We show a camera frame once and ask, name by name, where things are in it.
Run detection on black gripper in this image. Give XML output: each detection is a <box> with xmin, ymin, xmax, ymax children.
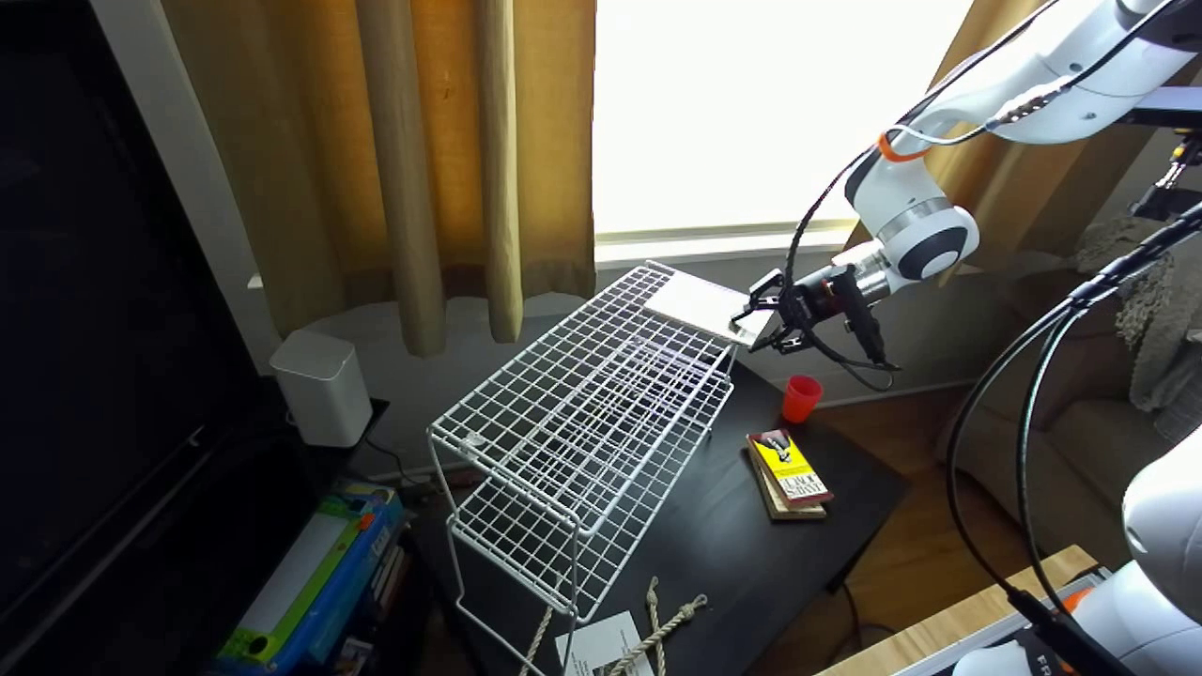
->
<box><xmin>735</xmin><ymin>263</ymin><xmax>887</xmax><ymax>355</ymax></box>

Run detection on thin white book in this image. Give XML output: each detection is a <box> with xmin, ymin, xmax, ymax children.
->
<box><xmin>645</xmin><ymin>270</ymin><xmax>769</xmax><ymax>350</ymax></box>

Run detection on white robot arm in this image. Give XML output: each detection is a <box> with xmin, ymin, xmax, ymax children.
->
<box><xmin>728</xmin><ymin>0</ymin><xmax>1202</xmax><ymax>363</ymax></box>

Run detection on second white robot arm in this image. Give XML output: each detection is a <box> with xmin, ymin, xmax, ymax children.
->
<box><xmin>955</xmin><ymin>430</ymin><xmax>1202</xmax><ymax>676</ymax></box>

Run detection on brown book underneath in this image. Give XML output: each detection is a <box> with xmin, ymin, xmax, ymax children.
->
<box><xmin>743</xmin><ymin>446</ymin><xmax>836</xmax><ymax>522</ymax></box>

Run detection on red plastic cup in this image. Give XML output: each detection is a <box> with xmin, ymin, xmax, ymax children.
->
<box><xmin>780</xmin><ymin>375</ymin><xmax>823</xmax><ymax>425</ymax></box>

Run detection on black side table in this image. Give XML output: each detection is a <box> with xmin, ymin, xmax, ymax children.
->
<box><xmin>419</xmin><ymin>370</ymin><xmax>904</xmax><ymax>676</ymax></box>

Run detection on white card with picture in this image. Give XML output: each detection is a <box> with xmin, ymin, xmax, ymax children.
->
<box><xmin>558</xmin><ymin>614</ymin><xmax>653</xmax><ymax>676</ymax></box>

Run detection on tan curtain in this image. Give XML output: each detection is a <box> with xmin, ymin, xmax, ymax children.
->
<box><xmin>163</xmin><ymin>0</ymin><xmax>598</xmax><ymax>356</ymax></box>

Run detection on stack of colourful boxes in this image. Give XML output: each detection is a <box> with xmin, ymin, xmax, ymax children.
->
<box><xmin>213</xmin><ymin>494</ymin><xmax>405</xmax><ymax>676</ymax></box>

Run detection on black television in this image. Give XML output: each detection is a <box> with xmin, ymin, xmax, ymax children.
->
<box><xmin>0</xmin><ymin>0</ymin><xmax>300</xmax><ymax>676</ymax></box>

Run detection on white wire two-tier shelf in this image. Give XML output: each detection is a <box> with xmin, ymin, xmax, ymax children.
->
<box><xmin>429</xmin><ymin>263</ymin><xmax>734</xmax><ymax>676</ymax></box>

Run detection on cream braided rope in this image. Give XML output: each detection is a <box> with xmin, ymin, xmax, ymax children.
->
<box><xmin>593</xmin><ymin>576</ymin><xmax>713</xmax><ymax>676</ymax></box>

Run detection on black cables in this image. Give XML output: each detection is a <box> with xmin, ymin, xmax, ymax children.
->
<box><xmin>939</xmin><ymin>199</ymin><xmax>1202</xmax><ymax>676</ymax></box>

